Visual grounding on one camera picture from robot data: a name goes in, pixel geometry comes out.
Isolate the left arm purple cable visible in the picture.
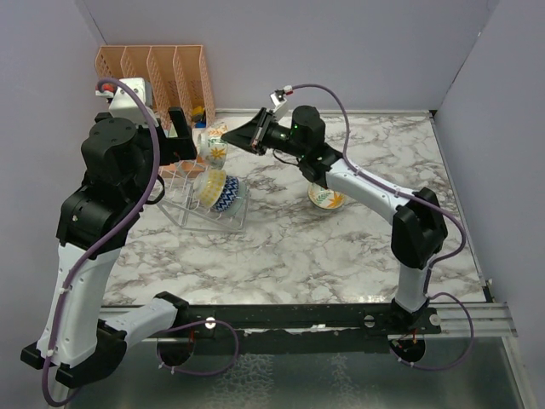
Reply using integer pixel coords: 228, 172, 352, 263
41, 78, 239, 407

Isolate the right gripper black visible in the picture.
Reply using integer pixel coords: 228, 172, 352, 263
221, 108, 307, 159

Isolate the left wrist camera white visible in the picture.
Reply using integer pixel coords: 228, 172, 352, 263
95, 78, 158, 127

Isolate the yellow teal patterned bowl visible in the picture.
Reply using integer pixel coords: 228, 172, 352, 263
193, 169, 227, 209

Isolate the yellow black eraser block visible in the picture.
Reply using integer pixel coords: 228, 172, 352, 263
191, 106, 206, 122

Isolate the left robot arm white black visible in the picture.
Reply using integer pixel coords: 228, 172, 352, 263
20, 107, 197, 389

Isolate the orange plastic file organizer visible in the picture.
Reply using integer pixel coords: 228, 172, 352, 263
95, 45, 215, 130

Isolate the white wire dish rack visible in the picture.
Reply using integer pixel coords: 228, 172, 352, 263
153, 160, 250, 233

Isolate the red and blue patterned bowl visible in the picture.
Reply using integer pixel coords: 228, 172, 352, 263
212, 176, 239, 213

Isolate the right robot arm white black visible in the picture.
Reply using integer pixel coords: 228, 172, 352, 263
221, 106, 448, 333

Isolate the white orange leaf bowl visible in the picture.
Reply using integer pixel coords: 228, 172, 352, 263
194, 124, 229, 170

